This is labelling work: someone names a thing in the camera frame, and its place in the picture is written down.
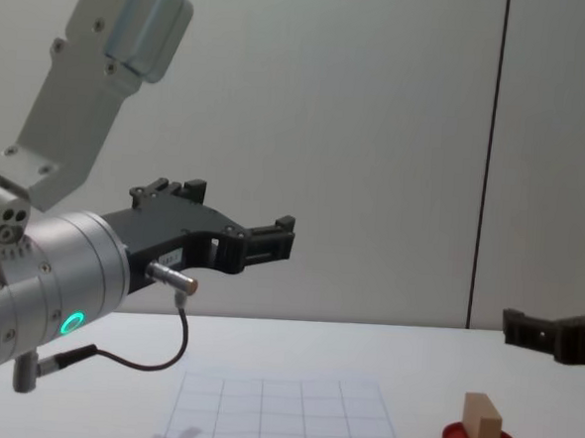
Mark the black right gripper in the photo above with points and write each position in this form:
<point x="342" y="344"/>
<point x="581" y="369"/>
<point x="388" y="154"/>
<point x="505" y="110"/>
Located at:
<point x="580" y="341"/>

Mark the clear sheet with grid lines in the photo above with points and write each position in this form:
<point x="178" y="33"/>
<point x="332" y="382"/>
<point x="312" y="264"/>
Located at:
<point x="280" y="417"/>

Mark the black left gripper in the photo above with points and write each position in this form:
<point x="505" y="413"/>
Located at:
<point x="173" y="226"/>

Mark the light wooden block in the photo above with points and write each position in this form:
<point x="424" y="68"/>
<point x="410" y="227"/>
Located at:
<point x="483" y="424"/>

